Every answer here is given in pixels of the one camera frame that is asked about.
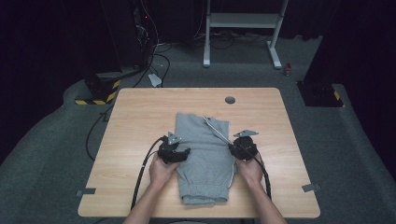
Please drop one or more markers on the white metal stand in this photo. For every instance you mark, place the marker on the white metal stand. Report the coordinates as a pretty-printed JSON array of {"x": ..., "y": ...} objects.
[{"x": 243, "y": 20}]

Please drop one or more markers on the round gray table grommet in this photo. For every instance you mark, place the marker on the round gray table grommet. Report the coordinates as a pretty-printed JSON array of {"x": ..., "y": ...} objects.
[{"x": 230, "y": 100}]

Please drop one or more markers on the black yellow striped base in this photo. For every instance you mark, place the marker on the black yellow striped base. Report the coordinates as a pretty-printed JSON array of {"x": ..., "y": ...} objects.
[
  {"x": 320, "y": 95},
  {"x": 101, "y": 90}
]

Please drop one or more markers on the gray sweat shorts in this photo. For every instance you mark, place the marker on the gray sweat shorts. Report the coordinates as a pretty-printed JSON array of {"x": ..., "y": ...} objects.
[{"x": 205, "y": 161}]

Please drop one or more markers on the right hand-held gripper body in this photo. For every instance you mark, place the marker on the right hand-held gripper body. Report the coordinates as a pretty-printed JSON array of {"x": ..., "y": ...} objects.
[{"x": 247, "y": 149}]

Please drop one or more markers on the person's right hand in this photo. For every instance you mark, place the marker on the person's right hand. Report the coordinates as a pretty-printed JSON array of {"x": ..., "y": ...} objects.
[{"x": 252, "y": 172}]

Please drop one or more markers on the white paper scrap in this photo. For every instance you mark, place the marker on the white paper scrap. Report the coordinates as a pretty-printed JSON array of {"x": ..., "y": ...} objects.
[{"x": 155, "y": 80}]

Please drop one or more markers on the black equipment rack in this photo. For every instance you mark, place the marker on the black equipment rack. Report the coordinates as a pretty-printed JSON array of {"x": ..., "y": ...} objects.
[{"x": 137, "y": 34}]

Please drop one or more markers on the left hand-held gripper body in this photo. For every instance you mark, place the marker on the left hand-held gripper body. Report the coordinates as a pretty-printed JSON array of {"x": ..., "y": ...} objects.
[{"x": 168, "y": 152}]

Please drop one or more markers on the person's left hand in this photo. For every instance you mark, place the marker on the person's left hand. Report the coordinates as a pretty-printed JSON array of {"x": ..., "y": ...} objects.
[{"x": 162, "y": 174}]

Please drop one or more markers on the small red object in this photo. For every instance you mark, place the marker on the small red object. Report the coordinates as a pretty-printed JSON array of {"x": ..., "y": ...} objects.
[{"x": 288, "y": 70}]

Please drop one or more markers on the gray tape piece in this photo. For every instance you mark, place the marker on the gray tape piece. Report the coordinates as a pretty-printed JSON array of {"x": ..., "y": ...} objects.
[
  {"x": 310, "y": 187},
  {"x": 86, "y": 191}
]

